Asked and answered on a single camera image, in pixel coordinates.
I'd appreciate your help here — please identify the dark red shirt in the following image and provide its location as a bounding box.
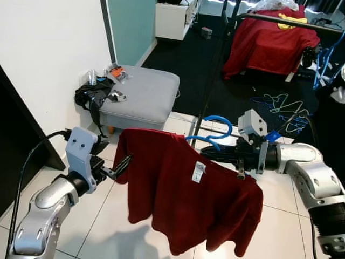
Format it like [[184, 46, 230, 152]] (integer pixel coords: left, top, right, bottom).
[[114, 128, 264, 257]]

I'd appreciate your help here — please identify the black and white packet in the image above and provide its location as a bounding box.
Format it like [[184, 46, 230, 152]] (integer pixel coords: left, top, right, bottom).
[[108, 91, 128, 103]]

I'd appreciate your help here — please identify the grey upholstered ottoman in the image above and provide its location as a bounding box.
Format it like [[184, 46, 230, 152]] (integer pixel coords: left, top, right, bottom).
[[99, 65, 181, 133]]

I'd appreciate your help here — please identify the clear plastic cup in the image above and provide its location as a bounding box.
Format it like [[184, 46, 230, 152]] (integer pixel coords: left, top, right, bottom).
[[85, 69, 99, 86]]

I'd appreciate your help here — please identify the orange packet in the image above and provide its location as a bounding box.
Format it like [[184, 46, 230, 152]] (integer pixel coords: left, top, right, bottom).
[[105, 64, 130, 83]]

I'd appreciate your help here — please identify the black cabinet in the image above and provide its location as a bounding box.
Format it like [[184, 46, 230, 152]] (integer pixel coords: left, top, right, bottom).
[[0, 66, 66, 216]]

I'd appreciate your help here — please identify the black printed T-shirt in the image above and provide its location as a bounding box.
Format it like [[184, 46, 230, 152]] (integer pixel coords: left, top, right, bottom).
[[310, 81, 345, 187]]

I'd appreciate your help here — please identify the black metal clothes rack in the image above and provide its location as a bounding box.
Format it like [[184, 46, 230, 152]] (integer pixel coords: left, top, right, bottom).
[[191, 0, 345, 142]]

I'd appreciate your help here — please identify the white cabinet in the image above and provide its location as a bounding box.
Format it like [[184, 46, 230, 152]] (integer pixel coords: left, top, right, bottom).
[[155, 0, 197, 41]]

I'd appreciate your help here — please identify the yellow cloth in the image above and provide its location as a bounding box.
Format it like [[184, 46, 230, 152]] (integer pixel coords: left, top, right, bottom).
[[278, 13, 308, 30]]

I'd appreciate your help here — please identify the white plastic bag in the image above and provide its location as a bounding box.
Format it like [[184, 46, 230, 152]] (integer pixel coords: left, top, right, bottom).
[[253, 0, 297, 11]]

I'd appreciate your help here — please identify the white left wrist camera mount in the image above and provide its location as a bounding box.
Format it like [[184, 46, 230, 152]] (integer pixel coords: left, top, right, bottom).
[[66, 127, 99, 192]]

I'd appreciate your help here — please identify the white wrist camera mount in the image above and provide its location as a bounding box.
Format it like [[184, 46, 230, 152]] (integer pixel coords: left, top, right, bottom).
[[238, 110, 281, 173], [66, 127, 99, 192]]

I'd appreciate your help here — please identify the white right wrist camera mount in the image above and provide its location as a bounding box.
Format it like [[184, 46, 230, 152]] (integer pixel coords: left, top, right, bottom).
[[238, 110, 281, 173]]

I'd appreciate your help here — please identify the black bag with straps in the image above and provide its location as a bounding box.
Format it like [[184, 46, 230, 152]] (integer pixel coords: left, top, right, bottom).
[[74, 81, 116, 138]]

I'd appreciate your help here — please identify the white wire clothes hanger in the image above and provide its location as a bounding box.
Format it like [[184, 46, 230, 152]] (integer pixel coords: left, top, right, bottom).
[[270, 93, 311, 133]]

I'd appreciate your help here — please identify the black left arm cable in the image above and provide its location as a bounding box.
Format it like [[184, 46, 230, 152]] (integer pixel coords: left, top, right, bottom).
[[13, 129, 71, 238]]

